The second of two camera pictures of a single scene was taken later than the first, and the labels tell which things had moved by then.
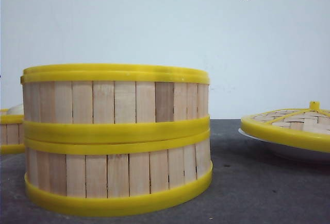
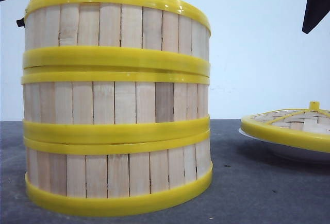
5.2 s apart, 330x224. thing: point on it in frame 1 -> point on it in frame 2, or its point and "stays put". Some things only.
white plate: [298, 152] stays put
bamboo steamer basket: [117, 176] stays put
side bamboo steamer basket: [12, 134] -> [117, 26]
